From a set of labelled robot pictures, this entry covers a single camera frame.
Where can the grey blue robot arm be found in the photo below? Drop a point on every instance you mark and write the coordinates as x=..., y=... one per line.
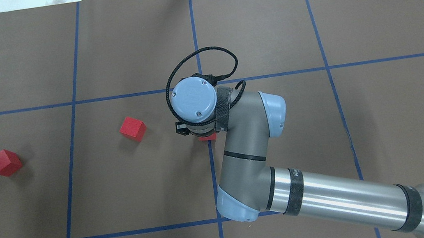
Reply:
x=249, y=186

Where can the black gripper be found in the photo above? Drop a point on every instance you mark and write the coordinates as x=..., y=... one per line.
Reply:
x=181, y=128

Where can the red cube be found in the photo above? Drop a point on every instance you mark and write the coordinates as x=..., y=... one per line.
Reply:
x=9, y=163
x=133, y=129

